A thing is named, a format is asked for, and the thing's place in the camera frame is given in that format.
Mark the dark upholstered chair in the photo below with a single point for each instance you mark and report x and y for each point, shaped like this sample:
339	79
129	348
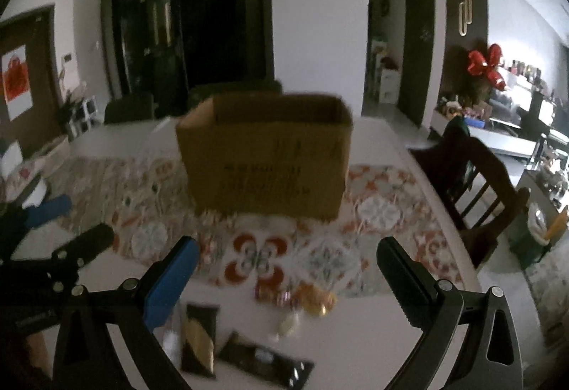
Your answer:
129	107

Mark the long black snack packet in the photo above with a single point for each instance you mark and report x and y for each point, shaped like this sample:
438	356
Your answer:
266	359

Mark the small white wrapper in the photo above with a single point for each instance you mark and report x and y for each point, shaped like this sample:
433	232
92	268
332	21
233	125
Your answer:
286	325

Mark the red foil balloons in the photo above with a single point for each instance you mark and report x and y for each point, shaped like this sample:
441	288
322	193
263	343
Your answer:
486	67

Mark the floral tissue box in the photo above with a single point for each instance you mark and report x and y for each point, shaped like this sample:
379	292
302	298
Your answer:
20	170

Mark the dark glass sliding door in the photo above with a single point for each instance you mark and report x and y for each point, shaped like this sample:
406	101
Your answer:
213	16

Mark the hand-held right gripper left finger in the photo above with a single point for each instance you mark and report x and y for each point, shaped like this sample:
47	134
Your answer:
171	287

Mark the red and white door poster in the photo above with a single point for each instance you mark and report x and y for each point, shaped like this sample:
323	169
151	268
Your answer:
15	83

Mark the gold orange snack packet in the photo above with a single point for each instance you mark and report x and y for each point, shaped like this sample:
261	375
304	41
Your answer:
315	300

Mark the green stool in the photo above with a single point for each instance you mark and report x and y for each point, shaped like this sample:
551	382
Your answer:
529	243

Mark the black yellow chip packet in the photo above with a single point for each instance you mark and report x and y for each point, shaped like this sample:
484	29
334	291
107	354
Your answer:
200	339

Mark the dark interior door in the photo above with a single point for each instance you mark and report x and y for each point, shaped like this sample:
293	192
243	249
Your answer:
415	52

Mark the white carton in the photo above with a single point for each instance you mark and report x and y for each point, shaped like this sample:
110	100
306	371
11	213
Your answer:
389	86

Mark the dark wooden chair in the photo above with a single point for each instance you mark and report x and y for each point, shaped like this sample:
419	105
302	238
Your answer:
480	185

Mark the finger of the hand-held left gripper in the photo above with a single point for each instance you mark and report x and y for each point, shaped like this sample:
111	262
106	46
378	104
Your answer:
49	210
86	245

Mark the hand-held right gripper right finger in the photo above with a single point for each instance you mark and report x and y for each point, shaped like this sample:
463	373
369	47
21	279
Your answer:
406	283

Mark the brown cardboard box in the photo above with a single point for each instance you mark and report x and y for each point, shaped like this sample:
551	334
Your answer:
266	158

